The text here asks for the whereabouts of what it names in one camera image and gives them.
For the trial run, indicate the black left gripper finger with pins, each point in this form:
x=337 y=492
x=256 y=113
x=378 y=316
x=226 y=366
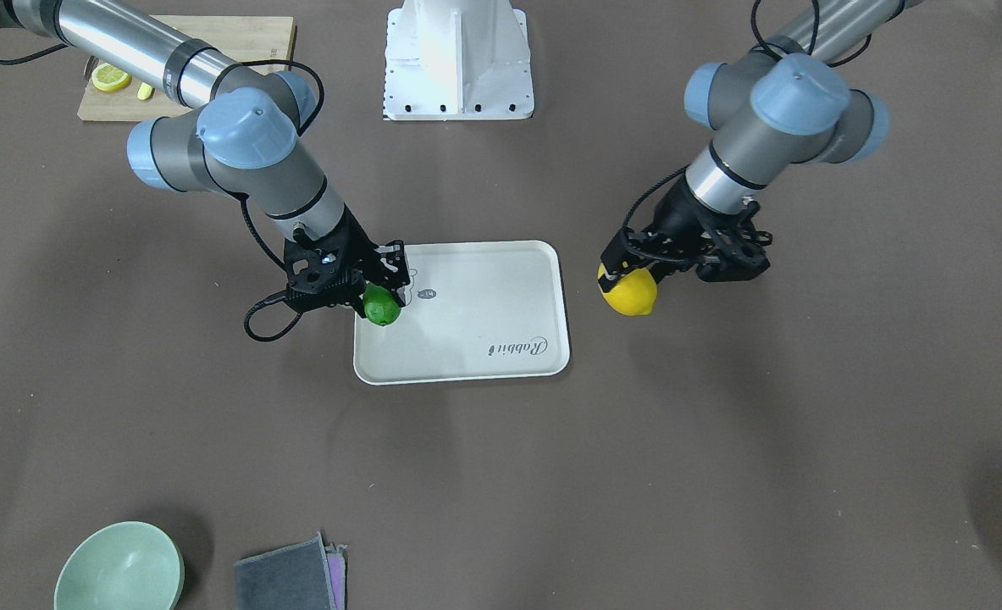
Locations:
x=619 y=262

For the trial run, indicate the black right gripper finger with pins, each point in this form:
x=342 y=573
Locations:
x=391 y=272

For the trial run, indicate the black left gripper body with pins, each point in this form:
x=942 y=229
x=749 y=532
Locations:
x=677 y=208

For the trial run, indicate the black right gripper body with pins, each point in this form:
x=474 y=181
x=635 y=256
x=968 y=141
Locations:
x=356 y=240

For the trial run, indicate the green lime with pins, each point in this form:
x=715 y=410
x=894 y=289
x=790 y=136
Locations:
x=380 y=307

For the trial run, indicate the yellow lemon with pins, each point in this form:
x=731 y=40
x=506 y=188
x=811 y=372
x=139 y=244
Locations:
x=634 y=295

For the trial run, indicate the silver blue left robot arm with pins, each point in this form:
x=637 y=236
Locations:
x=783 y=103

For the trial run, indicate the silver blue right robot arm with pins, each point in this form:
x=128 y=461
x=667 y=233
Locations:
x=240 y=136

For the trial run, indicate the white rabbit tray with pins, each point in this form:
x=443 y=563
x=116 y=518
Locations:
x=475 y=311

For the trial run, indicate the bamboo cutting board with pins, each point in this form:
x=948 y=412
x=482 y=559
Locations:
x=245 y=38

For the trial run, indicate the yellow plastic knife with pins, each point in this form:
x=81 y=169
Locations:
x=144 y=92

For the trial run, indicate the purple cloth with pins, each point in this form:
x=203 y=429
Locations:
x=337 y=568

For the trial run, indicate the grey folded cloth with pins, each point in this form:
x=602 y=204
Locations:
x=292 y=577

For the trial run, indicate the green ceramic bowl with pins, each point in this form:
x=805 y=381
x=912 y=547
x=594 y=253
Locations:
x=131 y=565

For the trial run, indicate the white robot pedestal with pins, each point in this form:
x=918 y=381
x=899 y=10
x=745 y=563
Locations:
x=457 y=61

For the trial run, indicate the lemon slice near handle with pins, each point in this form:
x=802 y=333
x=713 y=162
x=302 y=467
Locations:
x=108 y=78

